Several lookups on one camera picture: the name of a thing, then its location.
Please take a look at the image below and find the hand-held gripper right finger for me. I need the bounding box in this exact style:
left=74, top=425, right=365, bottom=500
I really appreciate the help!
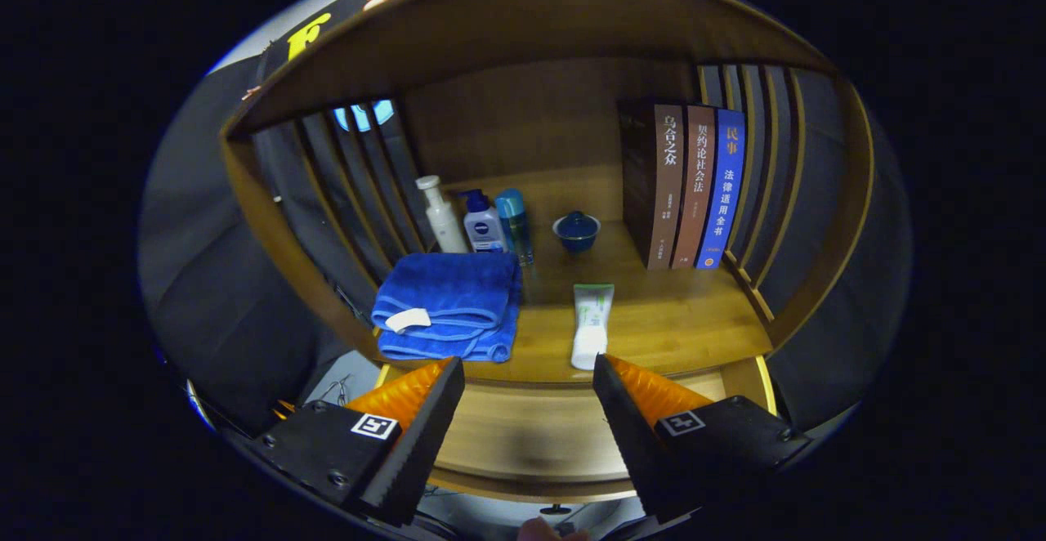
left=592, top=353, right=814, bottom=525

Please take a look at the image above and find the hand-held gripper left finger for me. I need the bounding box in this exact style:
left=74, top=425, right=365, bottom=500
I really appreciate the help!
left=249, top=356, right=467, bottom=527

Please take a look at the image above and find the white and green tube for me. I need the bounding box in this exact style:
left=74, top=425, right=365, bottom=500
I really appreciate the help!
left=570, top=283, right=615, bottom=371

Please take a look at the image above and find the wooden countertop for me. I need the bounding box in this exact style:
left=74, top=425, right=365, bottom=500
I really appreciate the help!
left=372, top=165, right=773, bottom=387

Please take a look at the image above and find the wooden cabinet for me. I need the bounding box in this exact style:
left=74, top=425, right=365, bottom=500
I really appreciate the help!
left=219, top=0, right=875, bottom=517

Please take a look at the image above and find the blue folded towel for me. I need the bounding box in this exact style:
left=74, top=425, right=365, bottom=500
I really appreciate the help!
left=372, top=252, right=524, bottom=363

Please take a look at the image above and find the white pump bottle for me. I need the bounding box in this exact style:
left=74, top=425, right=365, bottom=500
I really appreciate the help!
left=415, top=175, right=468, bottom=254

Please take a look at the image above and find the blue lidded teacup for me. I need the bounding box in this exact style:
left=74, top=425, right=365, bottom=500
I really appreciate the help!
left=552, top=211, right=602, bottom=253

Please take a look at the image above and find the white bottle with blue cap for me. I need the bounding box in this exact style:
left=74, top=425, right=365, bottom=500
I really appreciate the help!
left=458, top=189, right=507, bottom=254

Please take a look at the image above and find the teal slim bottle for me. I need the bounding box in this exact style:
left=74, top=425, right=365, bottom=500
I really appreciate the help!
left=494, top=189, right=534, bottom=266

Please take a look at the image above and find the dark brown book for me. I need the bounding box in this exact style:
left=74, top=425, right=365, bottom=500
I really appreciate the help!
left=617, top=100, right=686, bottom=271

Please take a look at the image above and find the reddish brown book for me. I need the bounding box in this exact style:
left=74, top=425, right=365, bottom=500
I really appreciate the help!
left=672, top=105, right=717, bottom=270

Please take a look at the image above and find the blue book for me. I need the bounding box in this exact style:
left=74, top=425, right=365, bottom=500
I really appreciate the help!
left=695, top=108, right=746, bottom=271

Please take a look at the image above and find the thin floor cable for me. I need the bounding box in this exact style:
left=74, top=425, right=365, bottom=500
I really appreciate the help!
left=315, top=373, right=354, bottom=405

